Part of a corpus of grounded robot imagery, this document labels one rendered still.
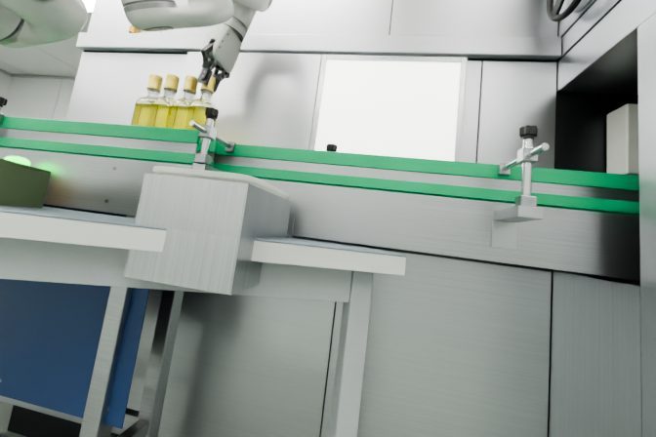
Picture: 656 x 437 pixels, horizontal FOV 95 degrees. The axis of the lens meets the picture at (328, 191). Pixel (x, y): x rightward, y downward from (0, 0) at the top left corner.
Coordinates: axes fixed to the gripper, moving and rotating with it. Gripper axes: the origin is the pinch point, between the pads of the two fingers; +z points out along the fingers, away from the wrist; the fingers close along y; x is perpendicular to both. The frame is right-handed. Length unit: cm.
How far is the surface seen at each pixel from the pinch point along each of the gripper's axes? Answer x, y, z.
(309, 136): 29.8, -12.4, 2.5
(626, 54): 95, 2, -35
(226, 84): -3.3, -12.3, -4.6
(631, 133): 107, -9, -24
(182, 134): 10.3, 13.3, 18.1
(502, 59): 74, -16, -39
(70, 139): -17.9, 13.1, 29.1
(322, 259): 52, 23, 30
